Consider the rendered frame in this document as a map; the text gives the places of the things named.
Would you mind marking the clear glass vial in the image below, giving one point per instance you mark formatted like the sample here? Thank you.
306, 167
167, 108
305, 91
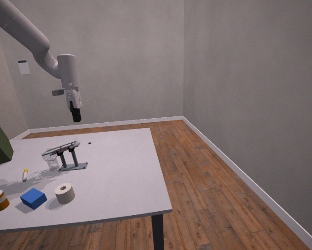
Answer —
53, 165

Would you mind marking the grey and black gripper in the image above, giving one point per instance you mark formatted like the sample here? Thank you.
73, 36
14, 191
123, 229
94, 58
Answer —
74, 103

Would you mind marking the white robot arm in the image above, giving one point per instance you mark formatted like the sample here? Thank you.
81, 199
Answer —
20, 28

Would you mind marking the blue box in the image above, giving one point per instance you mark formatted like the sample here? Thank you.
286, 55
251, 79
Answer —
33, 198

